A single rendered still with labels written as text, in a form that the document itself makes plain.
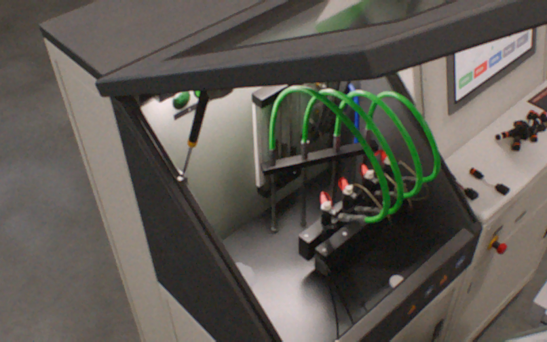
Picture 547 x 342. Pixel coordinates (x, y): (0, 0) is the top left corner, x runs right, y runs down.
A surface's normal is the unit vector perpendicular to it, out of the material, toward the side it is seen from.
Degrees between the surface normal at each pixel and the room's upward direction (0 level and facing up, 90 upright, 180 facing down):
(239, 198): 90
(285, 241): 0
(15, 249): 0
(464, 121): 76
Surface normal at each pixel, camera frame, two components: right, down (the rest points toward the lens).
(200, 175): 0.68, 0.50
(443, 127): 0.65, 0.32
